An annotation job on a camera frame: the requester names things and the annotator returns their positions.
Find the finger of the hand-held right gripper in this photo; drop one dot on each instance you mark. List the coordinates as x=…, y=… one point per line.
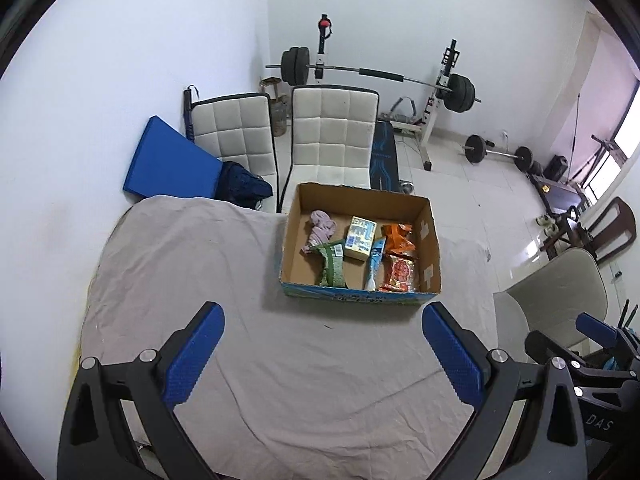
x=545, y=345
x=595, y=327

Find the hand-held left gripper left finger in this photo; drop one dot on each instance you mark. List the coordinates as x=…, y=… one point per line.
x=195, y=355

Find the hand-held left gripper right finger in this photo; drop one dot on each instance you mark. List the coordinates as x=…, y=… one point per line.
x=452, y=360

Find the red snack packet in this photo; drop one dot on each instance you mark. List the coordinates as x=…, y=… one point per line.
x=400, y=272

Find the cardboard box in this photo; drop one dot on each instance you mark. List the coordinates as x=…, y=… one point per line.
x=350, y=298

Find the blue snack packet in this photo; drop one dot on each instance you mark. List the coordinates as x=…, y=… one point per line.
x=375, y=265

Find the orange snack packet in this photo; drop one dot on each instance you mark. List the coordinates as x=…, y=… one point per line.
x=397, y=240

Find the white blue tissue pack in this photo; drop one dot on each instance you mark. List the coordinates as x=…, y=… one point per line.
x=360, y=237

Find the green snack packet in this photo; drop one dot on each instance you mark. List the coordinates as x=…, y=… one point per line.
x=330, y=265

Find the purple sock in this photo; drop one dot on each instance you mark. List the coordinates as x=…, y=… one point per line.
x=320, y=227

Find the grey plastic chair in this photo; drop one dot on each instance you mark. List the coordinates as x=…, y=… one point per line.
x=555, y=290

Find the brown wooden chair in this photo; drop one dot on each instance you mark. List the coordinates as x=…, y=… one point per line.
x=617, y=225

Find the grey tablecloth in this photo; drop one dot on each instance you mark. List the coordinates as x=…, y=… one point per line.
x=300, y=385

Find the white slippers pair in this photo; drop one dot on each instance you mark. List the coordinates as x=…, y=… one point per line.
x=546, y=224

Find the black speaker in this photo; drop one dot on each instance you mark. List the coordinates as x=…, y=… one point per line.
x=556, y=167

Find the black stand tripod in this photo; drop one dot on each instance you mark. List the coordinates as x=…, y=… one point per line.
x=602, y=152

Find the dark blue bag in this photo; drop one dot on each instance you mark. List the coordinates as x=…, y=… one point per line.
x=242, y=185

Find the chrome dumbbell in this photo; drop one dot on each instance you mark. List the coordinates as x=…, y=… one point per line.
x=406, y=186

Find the black thin pole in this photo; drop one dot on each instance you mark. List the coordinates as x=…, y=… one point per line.
x=575, y=135

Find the blue foam mat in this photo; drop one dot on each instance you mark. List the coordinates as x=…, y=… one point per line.
x=170, y=160

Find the window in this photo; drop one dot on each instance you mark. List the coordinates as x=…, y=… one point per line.
x=627, y=125

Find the small barbell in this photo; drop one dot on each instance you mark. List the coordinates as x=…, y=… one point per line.
x=475, y=149

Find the black blue weight bench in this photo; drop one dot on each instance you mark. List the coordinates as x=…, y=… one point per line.
x=384, y=155

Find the white padded chair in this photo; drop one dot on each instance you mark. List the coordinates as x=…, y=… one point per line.
x=235, y=130
x=330, y=135

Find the white bench press rack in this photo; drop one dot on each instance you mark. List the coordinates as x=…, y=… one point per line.
x=432, y=125

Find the black slim rod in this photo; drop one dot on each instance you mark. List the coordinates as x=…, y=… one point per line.
x=189, y=115

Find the clear water jug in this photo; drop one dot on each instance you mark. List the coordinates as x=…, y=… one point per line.
x=279, y=120

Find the brown small stool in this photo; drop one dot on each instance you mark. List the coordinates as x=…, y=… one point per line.
x=270, y=85

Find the barbell with black plates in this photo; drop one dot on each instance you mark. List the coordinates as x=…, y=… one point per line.
x=380, y=74

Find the black camera tripod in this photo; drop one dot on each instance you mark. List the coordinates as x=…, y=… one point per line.
x=625, y=315

